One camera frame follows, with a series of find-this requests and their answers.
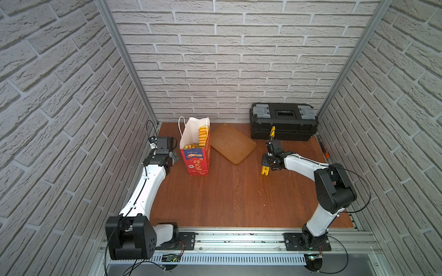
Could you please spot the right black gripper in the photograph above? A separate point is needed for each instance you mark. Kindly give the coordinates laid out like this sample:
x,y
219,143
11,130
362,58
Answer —
x,y
264,160

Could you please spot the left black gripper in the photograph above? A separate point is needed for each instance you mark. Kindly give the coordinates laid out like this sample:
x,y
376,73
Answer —
x,y
169,157

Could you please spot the yellow metal tongs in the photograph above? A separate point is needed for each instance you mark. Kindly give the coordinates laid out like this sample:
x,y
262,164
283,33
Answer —
x,y
267,158

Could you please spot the braided yellow bread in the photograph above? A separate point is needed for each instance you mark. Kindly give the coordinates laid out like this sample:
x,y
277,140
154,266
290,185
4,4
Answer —
x,y
191,146

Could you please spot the red white paper bag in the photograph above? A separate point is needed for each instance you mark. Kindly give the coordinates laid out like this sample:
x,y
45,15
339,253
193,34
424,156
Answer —
x,y
197,160

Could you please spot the striped yellow bread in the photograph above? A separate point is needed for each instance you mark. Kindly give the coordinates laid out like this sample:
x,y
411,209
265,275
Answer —
x,y
203,136

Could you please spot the brown wooden tray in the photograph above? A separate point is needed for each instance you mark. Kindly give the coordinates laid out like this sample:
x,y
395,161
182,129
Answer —
x,y
231,143

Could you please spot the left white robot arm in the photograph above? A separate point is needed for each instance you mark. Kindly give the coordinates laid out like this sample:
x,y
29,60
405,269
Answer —
x,y
130,234

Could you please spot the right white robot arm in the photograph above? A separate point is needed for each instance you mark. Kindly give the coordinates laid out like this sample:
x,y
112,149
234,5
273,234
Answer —
x,y
334,189

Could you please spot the black plastic toolbox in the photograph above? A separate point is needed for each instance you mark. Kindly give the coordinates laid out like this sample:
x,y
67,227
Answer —
x,y
291,121

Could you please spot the orange black utility knife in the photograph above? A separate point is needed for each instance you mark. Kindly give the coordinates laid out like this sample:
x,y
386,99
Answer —
x,y
323,147

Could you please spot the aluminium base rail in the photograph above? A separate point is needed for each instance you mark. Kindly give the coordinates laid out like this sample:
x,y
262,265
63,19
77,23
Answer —
x,y
267,246

